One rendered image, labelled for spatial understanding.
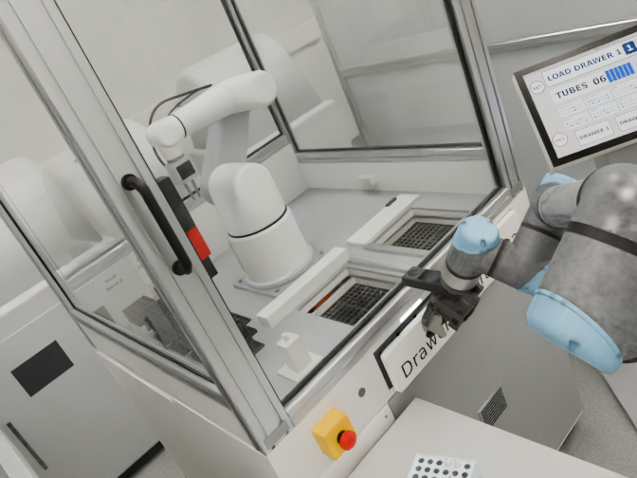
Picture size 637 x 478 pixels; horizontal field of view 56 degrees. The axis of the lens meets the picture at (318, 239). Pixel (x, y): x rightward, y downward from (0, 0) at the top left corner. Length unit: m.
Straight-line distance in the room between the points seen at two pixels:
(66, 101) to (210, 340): 0.45
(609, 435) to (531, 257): 1.26
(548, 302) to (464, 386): 0.93
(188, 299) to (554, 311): 0.59
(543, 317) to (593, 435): 1.59
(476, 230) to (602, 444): 1.30
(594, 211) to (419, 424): 0.79
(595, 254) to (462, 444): 0.70
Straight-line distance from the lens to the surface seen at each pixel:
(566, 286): 0.73
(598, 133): 1.84
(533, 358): 1.92
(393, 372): 1.35
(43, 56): 0.95
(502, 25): 2.92
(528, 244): 1.12
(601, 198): 0.75
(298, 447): 1.27
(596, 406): 2.39
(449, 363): 1.57
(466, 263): 1.14
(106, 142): 0.96
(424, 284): 1.26
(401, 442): 1.38
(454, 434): 1.35
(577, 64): 1.91
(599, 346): 0.73
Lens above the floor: 1.73
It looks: 25 degrees down
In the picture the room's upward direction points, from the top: 24 degrees counter-clockwise
